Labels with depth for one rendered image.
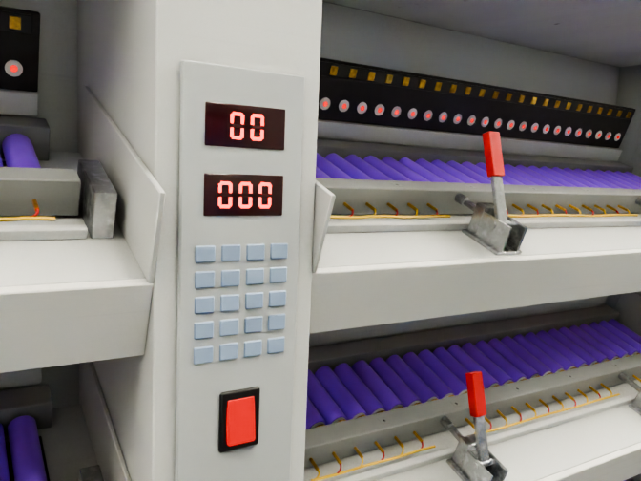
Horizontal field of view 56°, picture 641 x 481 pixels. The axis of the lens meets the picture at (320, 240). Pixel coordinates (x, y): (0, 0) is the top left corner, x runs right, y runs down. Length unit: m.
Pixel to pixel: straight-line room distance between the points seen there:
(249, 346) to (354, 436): 0.18
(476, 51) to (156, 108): 0.48
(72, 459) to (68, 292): 0.19
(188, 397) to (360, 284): 0.13
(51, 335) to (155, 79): 0.13
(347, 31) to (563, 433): 0.44
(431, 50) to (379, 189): 0.26
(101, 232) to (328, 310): 0.14
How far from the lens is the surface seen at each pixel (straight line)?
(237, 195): 0.32
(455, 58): 0.70
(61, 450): 0.48
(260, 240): 0.33
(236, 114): 0.32
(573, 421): 0.67
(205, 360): 0.33
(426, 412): 0.54
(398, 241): 0.43
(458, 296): 0.45
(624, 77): 0.94
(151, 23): 0.33
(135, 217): 0.33
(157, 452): 0.34
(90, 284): 0.31
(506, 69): 0.76
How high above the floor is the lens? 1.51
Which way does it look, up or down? 6 degrees down
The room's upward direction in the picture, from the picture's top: 2 degrees clockwise
